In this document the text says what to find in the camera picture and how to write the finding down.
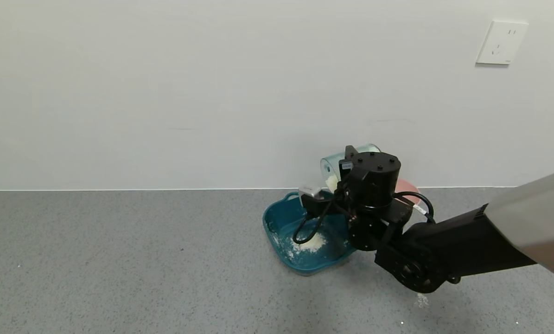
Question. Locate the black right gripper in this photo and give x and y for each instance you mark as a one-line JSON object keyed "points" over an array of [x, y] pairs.
{"points": [[347, 165]]}

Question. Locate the white powder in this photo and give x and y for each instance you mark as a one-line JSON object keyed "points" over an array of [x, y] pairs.
{"points": [[317, 243]]}

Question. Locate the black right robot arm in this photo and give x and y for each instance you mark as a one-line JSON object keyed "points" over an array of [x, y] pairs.
{"points": [[457, 246]]}

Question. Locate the pink ribbed bowl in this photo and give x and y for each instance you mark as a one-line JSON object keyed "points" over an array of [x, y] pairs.
{"points": [[409, 188]]}

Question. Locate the teal square plastic tray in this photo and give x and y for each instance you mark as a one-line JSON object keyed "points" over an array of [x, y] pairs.
{"points": [[281, 222]]}

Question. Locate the spilled white powder patch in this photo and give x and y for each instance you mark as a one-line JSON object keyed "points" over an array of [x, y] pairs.
{"points": [[422, 300]]}

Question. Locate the silver wrist camera black mount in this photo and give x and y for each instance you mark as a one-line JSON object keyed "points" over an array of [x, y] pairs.
{"points": [[310, 191]]}

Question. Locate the white wall socket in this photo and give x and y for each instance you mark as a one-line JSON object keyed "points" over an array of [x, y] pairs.
{"points": [[501, 42]]}

